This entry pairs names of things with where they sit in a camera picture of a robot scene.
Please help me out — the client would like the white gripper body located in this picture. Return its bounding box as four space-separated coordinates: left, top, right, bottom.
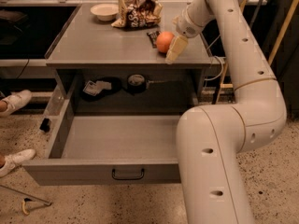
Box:
173 9 203 38

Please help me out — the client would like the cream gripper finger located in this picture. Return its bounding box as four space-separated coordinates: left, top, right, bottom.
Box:
165 35 188 64

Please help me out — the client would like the orange fruit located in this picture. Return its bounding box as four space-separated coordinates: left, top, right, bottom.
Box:
156 32 174 53

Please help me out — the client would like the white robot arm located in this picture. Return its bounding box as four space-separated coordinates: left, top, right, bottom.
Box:
165 0 287 224

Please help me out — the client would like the grey open drawer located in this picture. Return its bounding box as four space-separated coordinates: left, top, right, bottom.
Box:
22 94 200 187

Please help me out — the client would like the dark snack bar wrapper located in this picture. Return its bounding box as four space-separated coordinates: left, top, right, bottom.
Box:
147 31 161 49

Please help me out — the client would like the crumpled chip bag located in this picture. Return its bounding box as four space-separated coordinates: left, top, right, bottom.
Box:
112 0 163 29

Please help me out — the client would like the black tape roll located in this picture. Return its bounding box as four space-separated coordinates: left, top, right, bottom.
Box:
127 74 147 94

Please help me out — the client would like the grey cabinet table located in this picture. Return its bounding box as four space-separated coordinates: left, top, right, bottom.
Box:
46 4 221 115

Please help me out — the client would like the white ceramic bowl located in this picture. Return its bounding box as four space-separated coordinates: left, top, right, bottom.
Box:
91 4 119 21

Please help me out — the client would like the small black caster block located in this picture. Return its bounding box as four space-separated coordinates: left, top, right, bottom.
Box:
39 118 50 133

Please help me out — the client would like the white sneaker upper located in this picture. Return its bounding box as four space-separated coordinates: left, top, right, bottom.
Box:
0 90 32 117

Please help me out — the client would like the white sneaker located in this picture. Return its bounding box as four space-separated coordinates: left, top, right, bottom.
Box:
0 148 36 177
0 90 32 117

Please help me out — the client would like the white sneaker lower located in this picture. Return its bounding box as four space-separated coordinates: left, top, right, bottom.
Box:
0 148 36 177

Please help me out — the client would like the metal stand leg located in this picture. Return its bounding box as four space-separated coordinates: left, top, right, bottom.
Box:
0 185 52 216

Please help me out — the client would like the white power cable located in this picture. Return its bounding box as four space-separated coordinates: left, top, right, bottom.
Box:
204 35 225 82

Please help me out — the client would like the yellow hand truck frame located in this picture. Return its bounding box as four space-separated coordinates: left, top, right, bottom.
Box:
212 0 299 104

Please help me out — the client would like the black drawer handle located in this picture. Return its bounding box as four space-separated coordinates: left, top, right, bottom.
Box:
111 168 145 181

